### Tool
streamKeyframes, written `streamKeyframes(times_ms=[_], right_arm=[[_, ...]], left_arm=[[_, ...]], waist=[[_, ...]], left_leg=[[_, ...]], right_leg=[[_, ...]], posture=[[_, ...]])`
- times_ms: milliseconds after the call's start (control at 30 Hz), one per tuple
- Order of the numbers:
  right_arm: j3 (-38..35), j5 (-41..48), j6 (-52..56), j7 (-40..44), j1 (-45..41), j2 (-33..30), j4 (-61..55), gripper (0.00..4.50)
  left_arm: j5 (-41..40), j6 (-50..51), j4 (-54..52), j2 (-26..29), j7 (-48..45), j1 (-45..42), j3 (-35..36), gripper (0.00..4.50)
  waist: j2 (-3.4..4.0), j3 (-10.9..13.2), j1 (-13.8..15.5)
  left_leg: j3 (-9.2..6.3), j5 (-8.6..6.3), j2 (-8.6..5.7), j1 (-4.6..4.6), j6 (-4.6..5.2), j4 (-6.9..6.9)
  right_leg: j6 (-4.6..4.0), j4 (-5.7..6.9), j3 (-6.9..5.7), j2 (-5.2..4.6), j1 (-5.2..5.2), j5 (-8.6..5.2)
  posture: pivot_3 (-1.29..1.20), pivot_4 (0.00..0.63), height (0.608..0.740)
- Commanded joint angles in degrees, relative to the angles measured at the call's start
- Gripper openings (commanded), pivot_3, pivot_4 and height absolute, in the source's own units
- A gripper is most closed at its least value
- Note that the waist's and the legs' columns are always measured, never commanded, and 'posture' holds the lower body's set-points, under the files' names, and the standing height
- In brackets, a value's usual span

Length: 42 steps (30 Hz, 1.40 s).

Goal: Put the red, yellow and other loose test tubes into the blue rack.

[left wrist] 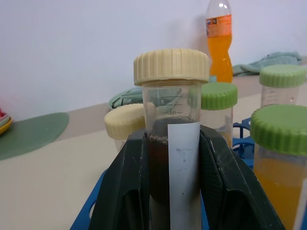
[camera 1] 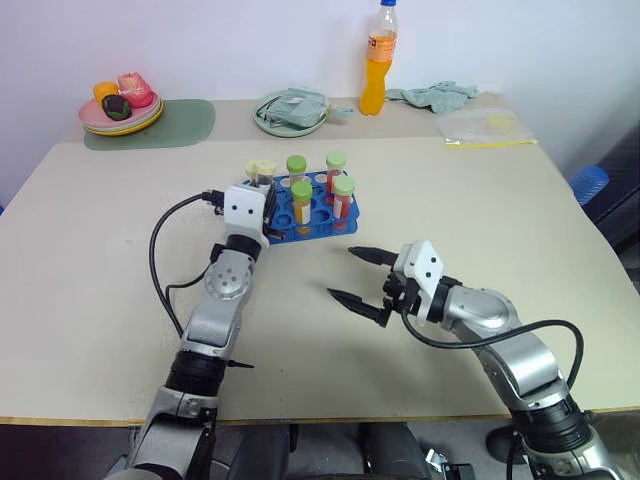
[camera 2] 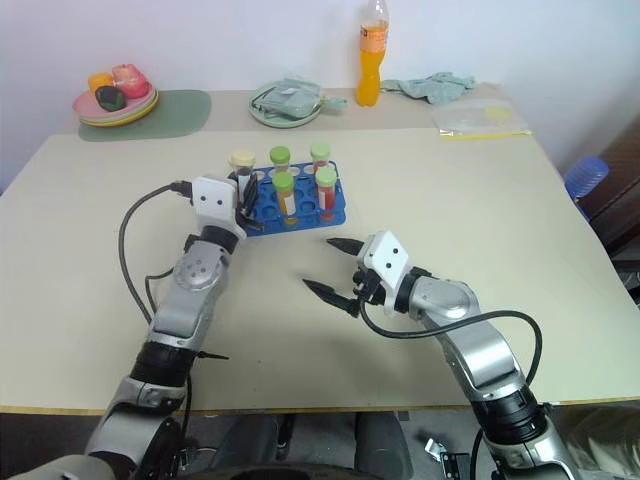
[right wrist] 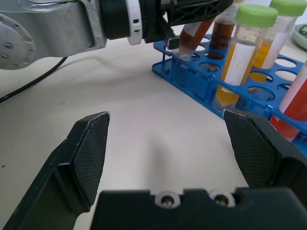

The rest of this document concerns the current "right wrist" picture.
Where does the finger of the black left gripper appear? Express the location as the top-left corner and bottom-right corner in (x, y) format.
(160, 0), (235, 27)
(163, 23), (180, 51)

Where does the red liquid test tube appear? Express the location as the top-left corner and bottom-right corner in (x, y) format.
(270, 59), (307, 142)

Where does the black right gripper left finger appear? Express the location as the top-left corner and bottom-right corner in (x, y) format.
(0, 111), (111, 230)

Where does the pale green dish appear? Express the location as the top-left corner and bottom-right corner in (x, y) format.
(293, 23), (307, 50)

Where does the red-brown liquid test tube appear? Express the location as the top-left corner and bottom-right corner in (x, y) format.
(177, 0), (243, 61)

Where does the blue test tube rack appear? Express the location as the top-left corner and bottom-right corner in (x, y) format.
(152, 33), (307, 150)

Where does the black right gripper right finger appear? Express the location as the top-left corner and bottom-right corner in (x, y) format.
(223, 109), (307, 209)

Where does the dark brown liquid test tube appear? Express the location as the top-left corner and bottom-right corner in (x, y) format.
(206, 20), (237, 72)

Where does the yellow liquid tube green cap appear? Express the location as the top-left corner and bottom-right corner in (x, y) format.
(249, 0), (307, 83)
(213, 4), (279, 113)

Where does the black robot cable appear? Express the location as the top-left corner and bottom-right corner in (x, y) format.
(0, 56), (69, 104)

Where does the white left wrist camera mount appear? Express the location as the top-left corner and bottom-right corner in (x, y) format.
(124, 0), (145, 46)

